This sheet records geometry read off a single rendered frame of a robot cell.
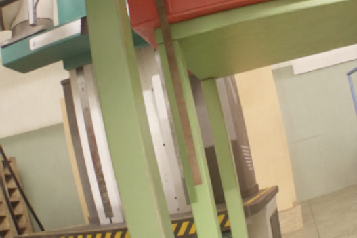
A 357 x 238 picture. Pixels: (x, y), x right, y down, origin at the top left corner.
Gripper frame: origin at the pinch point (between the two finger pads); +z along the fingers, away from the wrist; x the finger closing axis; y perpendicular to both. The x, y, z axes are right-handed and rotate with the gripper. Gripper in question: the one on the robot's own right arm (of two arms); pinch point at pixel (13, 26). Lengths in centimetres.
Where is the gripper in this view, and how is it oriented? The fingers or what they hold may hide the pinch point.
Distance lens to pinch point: 130.4
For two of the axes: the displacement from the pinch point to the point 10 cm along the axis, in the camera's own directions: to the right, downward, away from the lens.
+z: 2.0, 9.6, -1.8
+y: 2.5, 1.3, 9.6
